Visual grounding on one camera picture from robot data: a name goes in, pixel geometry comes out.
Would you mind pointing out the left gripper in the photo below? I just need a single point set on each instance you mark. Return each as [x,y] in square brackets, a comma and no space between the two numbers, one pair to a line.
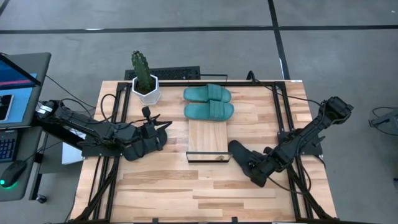
[149,133]

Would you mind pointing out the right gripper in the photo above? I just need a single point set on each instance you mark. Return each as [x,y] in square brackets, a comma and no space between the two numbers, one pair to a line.
[267,163]

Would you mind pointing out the black rubber slide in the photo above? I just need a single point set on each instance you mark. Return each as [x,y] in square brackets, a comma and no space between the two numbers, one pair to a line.
[239,152]
[132,154]

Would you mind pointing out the teal rubber slide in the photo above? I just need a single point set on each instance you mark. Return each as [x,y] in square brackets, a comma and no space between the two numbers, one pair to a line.
[202,93]
[205,111]

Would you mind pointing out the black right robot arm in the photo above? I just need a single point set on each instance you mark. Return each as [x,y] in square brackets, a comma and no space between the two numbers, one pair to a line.
[304,140]

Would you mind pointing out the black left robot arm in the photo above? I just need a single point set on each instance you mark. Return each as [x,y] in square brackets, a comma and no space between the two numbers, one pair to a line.
[93,130]

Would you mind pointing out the white hexagonal plant pot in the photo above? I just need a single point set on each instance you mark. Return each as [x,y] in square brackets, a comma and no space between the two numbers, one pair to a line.
[149,98]

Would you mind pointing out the green cactus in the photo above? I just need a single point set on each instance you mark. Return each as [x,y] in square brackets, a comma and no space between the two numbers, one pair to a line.
[141,70]

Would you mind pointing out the black table edge clamp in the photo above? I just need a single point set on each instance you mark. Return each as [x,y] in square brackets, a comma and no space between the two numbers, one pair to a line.
[251,76]

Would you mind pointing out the light grey box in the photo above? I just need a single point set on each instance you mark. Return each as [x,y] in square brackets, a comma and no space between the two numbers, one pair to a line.
[71,154]

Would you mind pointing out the grey floor stand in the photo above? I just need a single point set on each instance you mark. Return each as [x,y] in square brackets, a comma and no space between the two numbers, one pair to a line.
[385,119]

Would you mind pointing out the grey laptop cart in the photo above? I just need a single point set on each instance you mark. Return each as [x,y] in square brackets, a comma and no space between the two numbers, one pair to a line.
[31,149]

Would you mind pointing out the grey laptop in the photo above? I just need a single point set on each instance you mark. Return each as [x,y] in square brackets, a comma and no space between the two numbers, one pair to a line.
[18,102]

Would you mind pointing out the black computer mouse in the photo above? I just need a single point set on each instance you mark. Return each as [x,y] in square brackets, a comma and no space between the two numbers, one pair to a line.
[12,172]

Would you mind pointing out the wooden shelf with black frame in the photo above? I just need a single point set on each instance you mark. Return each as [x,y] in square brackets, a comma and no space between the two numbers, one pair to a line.
[207,137]

